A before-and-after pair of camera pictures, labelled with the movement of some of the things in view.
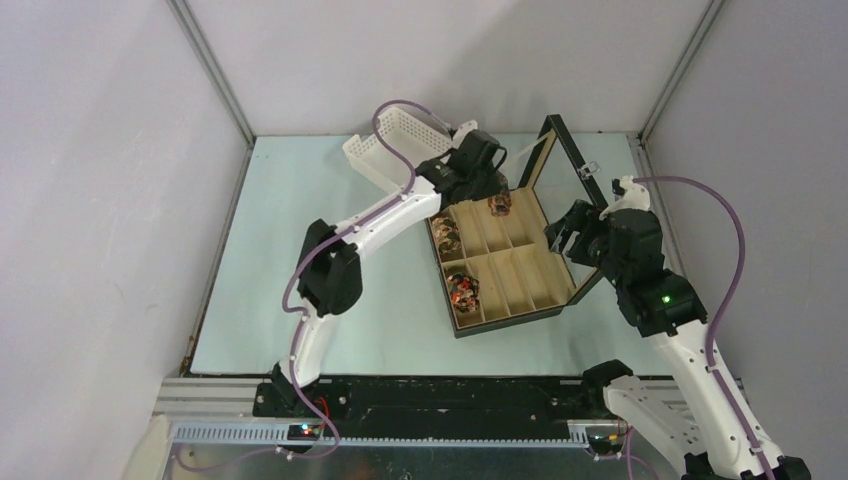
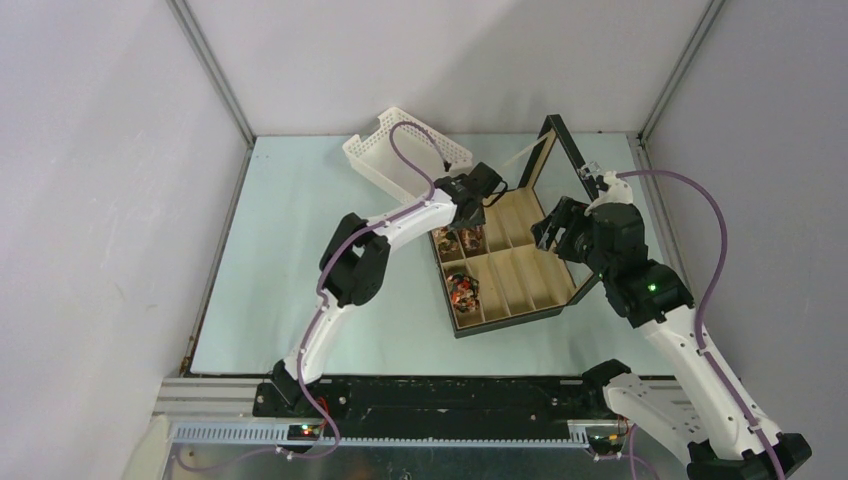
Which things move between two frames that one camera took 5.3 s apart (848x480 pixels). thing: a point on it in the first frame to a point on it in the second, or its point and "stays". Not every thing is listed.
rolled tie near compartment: [465, 292] stays
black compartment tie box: [494, 260] stays
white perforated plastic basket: [413, 140] stays
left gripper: [492, 187] to [478, 219]
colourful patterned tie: [499, 205] to [472, 237]
